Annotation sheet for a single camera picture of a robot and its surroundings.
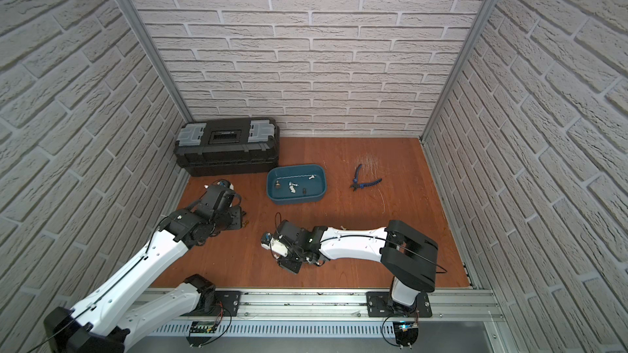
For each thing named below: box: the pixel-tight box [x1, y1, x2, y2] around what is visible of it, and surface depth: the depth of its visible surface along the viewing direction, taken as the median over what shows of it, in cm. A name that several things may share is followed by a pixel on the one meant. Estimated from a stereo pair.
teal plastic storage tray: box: [266, 164, 328, 206], surface depth 102 cm
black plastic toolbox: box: [173, 116, 280, 178], surface depth 97 cm
